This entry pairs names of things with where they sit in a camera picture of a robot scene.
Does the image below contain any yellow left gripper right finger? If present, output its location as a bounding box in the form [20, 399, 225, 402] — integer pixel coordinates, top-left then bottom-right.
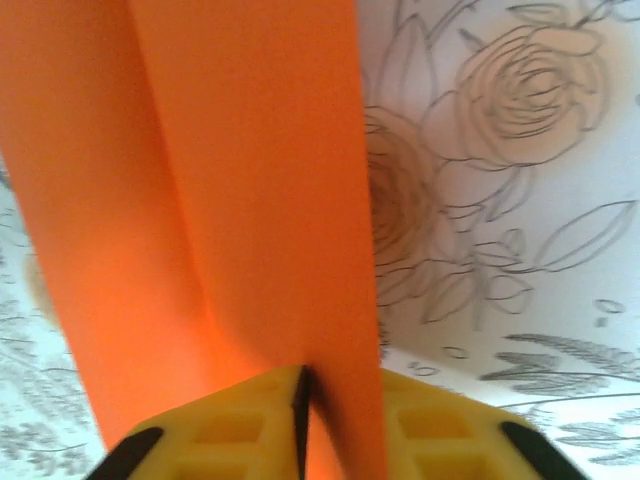
[379, 369, 591, 480]

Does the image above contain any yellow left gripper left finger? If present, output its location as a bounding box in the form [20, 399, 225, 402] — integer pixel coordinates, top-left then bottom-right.
[102, 364, 312, 480]

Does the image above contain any floral patterned table cover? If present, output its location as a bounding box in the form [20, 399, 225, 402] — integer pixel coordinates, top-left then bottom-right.
[0, 0, 640, 480]

